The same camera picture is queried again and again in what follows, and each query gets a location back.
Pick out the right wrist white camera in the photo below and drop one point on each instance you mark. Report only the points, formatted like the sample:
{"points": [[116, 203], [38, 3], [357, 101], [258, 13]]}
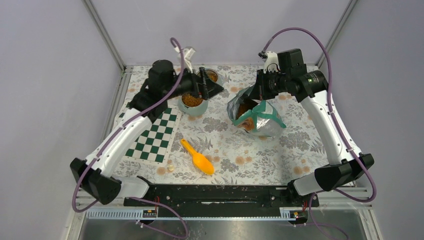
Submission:
{"points": [[271, 62]]}

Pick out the teal dog food bag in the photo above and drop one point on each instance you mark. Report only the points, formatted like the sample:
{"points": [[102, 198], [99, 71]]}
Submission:
{"points": [[257, 118]]}

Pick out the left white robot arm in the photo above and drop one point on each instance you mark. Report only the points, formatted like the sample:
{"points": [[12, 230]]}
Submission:
{"points": [[95, 173]]}

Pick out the wrist white camera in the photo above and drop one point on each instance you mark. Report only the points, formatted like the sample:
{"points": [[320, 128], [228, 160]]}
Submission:
{"points": [[271, 62], [184, 56]]}

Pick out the yellow plastic scoop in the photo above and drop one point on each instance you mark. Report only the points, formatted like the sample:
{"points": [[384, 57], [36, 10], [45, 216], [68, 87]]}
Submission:
{"points": [[198, 159]]}

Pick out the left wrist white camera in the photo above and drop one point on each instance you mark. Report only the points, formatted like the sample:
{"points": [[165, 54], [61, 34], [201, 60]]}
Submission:
{"points": [[184, 56]]}

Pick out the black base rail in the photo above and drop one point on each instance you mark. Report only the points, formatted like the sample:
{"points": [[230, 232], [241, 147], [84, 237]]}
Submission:
{"points": [[215, 201]]}

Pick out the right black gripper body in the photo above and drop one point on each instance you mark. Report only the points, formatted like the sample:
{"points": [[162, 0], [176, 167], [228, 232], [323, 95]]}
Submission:
{"points": [[271, 84]]}

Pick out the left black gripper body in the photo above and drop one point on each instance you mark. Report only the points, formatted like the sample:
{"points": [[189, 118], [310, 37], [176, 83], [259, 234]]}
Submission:
{"points": [[188, 84]]}

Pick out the floral tablecloth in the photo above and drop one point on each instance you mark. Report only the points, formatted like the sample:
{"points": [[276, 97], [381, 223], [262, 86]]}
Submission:
{"points": [[238, 158]]}

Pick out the green white checkered mat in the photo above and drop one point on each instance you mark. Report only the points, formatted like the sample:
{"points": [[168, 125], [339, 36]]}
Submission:
{"points": [[153, 146]]}

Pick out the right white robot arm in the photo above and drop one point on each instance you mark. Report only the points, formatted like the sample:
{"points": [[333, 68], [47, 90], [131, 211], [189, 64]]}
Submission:
{"points": [[286, 72]]}

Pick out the teal double pet bowl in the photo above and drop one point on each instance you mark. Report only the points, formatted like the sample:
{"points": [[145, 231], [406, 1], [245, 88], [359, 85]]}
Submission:
{"points": [[196, 106]]}

